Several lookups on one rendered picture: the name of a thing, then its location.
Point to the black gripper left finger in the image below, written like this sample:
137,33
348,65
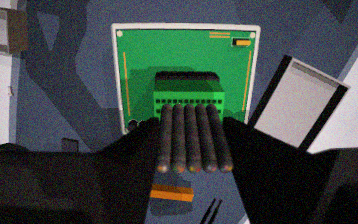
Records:
113,185

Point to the green power plug with dark wires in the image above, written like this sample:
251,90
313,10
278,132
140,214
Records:
190,129

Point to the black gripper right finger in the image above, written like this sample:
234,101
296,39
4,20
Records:
283,184

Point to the dark blue work mat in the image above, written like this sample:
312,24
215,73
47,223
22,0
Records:
64,85

